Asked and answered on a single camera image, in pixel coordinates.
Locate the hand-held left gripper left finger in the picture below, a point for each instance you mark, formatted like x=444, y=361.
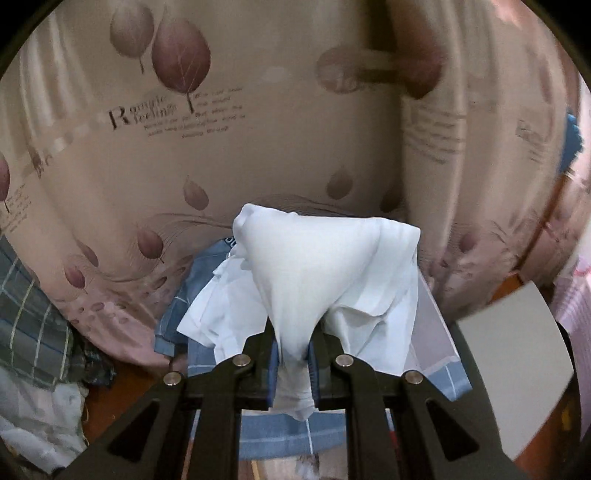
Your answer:
x=272, y=378

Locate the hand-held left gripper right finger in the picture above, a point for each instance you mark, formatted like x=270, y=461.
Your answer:
x=315, y=378

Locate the white underwear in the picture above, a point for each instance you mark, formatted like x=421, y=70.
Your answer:
x=323, y=258

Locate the blue checked cloth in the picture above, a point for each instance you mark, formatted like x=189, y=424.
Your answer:
x=286, y=434

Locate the white folded garment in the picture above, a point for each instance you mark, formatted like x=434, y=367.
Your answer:
x=217, y=314

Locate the dark green mat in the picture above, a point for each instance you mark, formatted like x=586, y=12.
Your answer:
x=480, y=406

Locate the white round tabletop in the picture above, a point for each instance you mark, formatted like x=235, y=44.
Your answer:
x=512, y=360

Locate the white crumpled fabric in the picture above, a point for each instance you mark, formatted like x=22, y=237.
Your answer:
x=37, y=415

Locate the grey plaid cloth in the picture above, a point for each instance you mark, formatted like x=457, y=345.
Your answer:
x=32, y=323

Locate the leaf print curtain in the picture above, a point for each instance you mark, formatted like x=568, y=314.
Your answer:
x=277, y=115

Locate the pink striped cloth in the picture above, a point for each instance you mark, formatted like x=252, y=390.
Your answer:
x=575, y=295

